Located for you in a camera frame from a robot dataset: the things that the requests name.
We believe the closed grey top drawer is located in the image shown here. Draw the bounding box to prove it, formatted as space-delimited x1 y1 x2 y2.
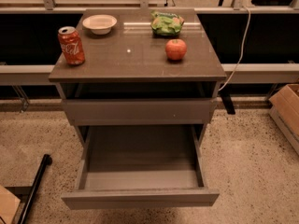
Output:
62 99 216 126

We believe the grey drawer cabinet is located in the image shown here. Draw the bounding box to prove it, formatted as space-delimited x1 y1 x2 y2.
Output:
50 10 226 143

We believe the open grey middle drawer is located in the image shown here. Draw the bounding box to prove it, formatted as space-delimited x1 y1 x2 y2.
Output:
62 125 220 209

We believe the red coke can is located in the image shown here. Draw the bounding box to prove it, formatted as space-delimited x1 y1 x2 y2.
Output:
58 26 85 65

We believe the red apple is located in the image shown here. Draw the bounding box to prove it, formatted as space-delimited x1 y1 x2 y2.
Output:
165 39 187 61

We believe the green chip bag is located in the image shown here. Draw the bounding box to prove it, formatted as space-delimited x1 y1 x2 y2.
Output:
150 11 184 36

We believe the white bowl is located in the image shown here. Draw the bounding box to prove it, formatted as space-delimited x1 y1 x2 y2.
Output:
82 15 117 35

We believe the black metal leg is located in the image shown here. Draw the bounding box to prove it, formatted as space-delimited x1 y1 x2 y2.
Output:
17 154 52 224

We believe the cardboard box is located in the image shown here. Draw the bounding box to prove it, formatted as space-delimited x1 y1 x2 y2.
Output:
269 84 299 155

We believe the brown wooden board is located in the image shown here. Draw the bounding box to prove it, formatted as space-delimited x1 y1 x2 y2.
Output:
0 185 21 224

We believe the white cable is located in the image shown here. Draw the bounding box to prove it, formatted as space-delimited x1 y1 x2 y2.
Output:
218 7 252 92

